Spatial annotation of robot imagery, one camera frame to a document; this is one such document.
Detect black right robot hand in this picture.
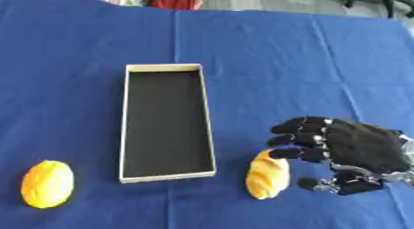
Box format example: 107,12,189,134
265,115,413,197

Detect black office chair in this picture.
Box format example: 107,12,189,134
341,0,414,19

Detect yellow oval toy bread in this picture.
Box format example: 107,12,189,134
19,159,77,210

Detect orange toy bread loaf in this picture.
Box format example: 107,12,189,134
244,149,291,200

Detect tan box with black inside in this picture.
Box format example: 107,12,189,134
117,63,219,185

